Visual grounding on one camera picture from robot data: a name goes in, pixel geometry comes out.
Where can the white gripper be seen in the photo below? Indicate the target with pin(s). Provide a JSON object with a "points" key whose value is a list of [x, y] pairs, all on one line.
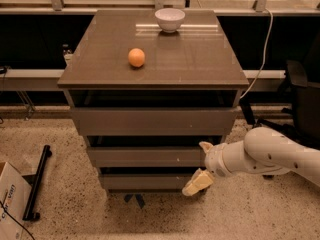
{"points": [[213, 161]]}

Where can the grey drawer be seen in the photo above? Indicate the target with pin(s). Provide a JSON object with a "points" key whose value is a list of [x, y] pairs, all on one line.
{"points": [[147, 157], [134, 182], [153, 122]]}

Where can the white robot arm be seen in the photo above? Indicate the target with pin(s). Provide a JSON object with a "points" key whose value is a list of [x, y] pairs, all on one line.
{"points": [[262, 151]]}

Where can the grey drawer cabinet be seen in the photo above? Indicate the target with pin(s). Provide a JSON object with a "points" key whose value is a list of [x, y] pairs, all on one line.
{"points": [[192, 68]]}

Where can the grey bottom drawer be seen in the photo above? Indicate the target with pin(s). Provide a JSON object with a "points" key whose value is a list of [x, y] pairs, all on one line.
{"points": [[134, 182]]}

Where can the grey top drawer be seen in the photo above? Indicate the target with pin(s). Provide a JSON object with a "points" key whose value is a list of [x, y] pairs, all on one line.
{"points": [[153, 122]]}

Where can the black office chair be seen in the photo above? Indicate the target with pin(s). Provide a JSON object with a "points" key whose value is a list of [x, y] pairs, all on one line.
{"points": [[303, 80]]}

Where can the orange fruit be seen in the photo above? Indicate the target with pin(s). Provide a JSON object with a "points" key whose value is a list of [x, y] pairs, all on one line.
{"points": [[136, 57]]}

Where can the white ceramic bowl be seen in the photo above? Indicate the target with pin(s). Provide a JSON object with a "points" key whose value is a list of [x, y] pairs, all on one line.
{"points": [[170, 19]]}

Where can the black metal stand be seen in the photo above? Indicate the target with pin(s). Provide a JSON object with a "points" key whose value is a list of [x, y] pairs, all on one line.
{"points": [[35, 182]]}

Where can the cardboard box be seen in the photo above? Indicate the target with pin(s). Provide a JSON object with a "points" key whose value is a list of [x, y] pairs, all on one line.
{"points": [[14, 193]]}

